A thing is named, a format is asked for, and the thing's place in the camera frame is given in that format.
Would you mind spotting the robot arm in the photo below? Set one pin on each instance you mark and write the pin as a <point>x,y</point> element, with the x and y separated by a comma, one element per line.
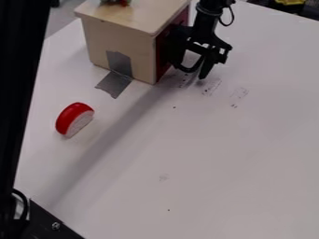
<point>207,18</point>

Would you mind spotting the cabinet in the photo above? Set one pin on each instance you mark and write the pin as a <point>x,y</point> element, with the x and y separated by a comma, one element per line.
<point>124,37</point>

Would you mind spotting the grey tape strip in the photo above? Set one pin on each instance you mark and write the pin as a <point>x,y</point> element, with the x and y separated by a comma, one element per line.
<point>115,76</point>

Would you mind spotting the drawer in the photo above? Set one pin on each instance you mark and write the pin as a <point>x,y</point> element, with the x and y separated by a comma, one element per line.
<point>162,53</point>

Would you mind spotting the red and white toy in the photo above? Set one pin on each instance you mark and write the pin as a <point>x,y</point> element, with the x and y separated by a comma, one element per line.
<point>74,119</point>

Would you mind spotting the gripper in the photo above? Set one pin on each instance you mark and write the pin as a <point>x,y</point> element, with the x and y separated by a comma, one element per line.
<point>206,43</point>

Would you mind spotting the black post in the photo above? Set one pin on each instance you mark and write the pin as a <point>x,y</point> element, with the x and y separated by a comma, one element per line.
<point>16,93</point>

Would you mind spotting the green and red toy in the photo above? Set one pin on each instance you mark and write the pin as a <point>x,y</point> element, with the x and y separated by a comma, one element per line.
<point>116,2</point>

